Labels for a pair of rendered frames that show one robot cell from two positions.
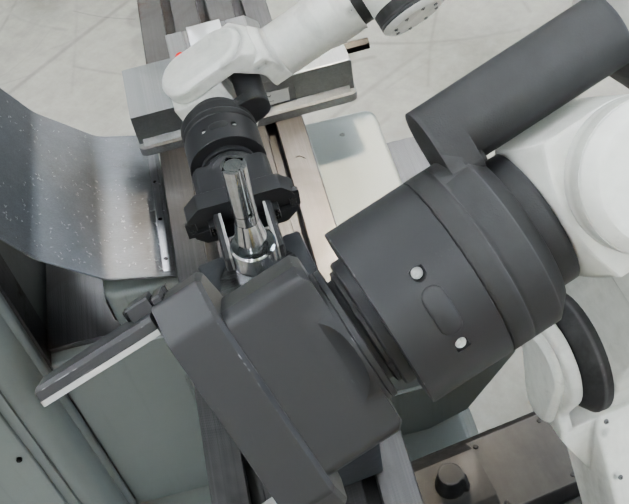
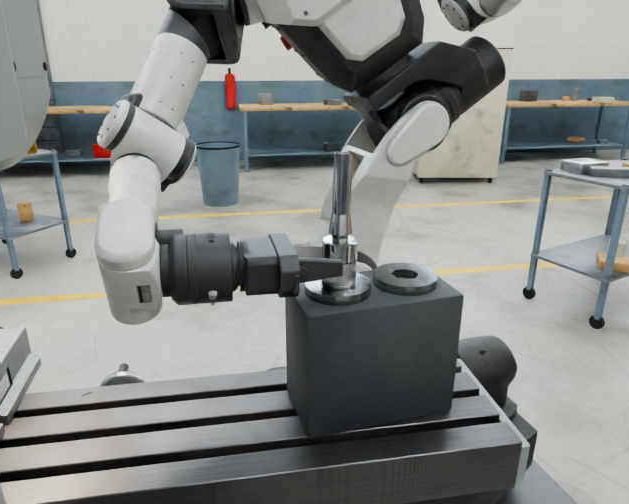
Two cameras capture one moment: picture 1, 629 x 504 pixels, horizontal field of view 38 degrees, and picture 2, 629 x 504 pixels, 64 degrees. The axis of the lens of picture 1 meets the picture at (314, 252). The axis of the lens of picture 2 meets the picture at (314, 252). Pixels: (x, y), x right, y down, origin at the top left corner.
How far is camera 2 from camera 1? 1.08 m
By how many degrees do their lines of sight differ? 79
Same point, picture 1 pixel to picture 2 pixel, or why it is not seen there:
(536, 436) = not seen: hidden behind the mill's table
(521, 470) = not seen: hidden behind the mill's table
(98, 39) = not seen: outside the picture
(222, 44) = (130, 206)
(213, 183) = (267, 252)
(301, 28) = (148, 186)
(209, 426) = (380, 453)
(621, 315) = (372, 217)
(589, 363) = (370, 262)
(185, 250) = (155, 479)
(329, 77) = (21, 349)
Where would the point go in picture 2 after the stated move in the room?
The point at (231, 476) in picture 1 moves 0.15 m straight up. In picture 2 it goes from (427, 438) to (437, 341)
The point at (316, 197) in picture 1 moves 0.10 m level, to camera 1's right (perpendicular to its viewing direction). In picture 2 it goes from (145, 387) to (156, 353)
